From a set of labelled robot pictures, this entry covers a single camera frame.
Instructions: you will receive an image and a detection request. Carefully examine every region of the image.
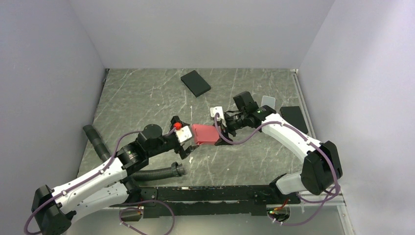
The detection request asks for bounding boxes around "red paper box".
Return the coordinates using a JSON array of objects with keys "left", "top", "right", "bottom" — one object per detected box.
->
[{"left": 191, "top": 124, "right": 220, "bottom": 145}]

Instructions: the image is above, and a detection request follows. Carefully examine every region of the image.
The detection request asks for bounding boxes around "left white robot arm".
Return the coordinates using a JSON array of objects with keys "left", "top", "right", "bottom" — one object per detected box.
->
[{"left": 24, "top": 116, "right": 193, "bottom": 235}]

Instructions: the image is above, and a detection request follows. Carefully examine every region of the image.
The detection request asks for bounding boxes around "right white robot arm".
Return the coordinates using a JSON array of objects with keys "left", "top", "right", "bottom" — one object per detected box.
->
[{"left": 209, "top": 91, "right": 343, "bottom": 203}]

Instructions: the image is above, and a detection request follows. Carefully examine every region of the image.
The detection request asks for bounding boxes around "black flat box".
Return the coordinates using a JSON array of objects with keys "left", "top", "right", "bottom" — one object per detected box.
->
[{"left": 180, "top": 70, "right": 211, "bottom": 97}]

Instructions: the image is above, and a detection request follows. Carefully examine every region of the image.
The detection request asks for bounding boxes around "clear plastic case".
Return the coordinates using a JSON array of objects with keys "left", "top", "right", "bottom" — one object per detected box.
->
[{"left": 261, "top": 95, "right": 276, "bottom": 109}]

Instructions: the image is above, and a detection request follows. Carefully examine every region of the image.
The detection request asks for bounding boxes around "black ridged tray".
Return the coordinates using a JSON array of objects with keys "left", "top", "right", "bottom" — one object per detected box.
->
[{"left": 279, "top": 106, "right": 309, "bottom": 134}]

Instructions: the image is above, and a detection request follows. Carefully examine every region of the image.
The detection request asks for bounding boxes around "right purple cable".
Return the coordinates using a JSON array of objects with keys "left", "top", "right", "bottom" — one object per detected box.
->
[{"left": 214, "top": 113, "right": 341, "bottom": 227}]

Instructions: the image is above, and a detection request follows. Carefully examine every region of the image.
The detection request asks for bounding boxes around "purple cable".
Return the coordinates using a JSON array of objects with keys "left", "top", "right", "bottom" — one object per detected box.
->
[
  {"left": 214, "top": 113, "right": 341, "bottom": 227},
  {"left": 23, "top": 127, "right": 176, "bottom": 235}
]

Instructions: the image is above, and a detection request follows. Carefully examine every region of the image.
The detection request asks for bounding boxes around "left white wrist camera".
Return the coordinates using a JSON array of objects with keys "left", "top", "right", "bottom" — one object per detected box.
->
[{"left": 173, "top": 122, "right": 193, "bottom": 145}]

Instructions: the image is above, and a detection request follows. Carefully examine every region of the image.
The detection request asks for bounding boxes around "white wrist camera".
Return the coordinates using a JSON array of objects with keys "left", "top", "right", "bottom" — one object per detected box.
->
[
  {"left": 209, "top": 106, "right": 226, "bottom": 123},
  {"left": 173, "top": 122, "right": 193, "bottom": 145}
]

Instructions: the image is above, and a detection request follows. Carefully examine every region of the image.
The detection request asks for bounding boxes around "black corrugated hose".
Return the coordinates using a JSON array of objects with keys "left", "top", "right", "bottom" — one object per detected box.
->
[{"left": 81, "top": 124, "right": 186, "bottom": 182}]

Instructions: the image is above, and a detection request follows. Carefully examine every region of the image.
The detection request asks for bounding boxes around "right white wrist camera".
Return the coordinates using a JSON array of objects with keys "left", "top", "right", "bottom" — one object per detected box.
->
[{"left": 209, "top": 106, "right": 226, "bottom": 123}]

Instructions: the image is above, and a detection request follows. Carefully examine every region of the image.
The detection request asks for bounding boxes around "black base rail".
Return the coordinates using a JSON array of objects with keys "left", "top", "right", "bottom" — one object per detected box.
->
[{"left": 120, "top": 185, "right": 300, "bottom": 218}]

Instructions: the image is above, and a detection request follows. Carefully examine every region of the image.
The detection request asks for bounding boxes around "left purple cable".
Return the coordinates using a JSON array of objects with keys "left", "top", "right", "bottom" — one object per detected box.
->
[{"left": 23, "top": 127, "right": 176, "bottom": 235}]

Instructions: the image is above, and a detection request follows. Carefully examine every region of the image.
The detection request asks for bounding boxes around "aluminium frame rail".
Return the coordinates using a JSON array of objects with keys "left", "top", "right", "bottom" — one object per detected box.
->
[{"left": 51, "top": 191, "right": 356, "bottom": 235}]

